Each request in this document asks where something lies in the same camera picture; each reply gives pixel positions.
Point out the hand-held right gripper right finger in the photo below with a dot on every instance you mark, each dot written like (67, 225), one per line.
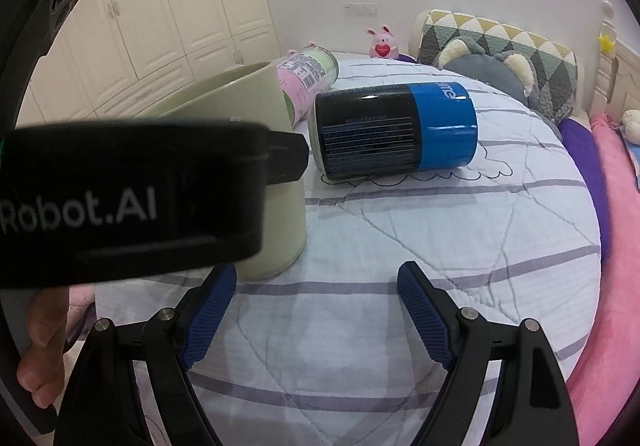
(425, 321)

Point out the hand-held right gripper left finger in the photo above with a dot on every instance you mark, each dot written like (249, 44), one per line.
(210, 321)

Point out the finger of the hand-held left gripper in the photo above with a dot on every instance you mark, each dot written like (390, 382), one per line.
(290, 158)

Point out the light green cup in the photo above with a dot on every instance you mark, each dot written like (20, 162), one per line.
(280, 221)

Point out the person's left hand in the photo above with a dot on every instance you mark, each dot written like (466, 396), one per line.
(45, 326)

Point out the pink and green can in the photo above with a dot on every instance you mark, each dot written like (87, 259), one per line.
(305, 75)

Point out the white striped quilt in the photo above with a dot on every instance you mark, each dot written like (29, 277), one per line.
(400, 226)

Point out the blue and black can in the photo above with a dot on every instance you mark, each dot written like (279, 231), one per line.
(400, 125)

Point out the pink bunny plush toy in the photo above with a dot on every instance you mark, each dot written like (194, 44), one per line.
(383, 43)

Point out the cream wardrobe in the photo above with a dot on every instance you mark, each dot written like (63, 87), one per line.
(165, 0)

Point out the pink blanket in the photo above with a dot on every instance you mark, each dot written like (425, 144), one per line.
(620, 251)

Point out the grey plush toy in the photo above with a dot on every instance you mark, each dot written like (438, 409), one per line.
(480, 68)

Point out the purple bed sheet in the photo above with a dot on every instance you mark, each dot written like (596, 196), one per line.
(585, 150)

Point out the triangle patterned pillow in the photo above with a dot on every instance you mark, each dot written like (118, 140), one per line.
(510, 38)

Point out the white plush toy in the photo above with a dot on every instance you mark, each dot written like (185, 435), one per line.
(632, 123)

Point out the cream bed headboard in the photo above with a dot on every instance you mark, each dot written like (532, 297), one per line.
(620, 75)

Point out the yellow star sticker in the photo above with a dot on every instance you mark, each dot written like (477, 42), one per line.
(607, 41)

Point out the white wall socket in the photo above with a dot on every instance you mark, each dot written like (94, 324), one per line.
(360, 9)

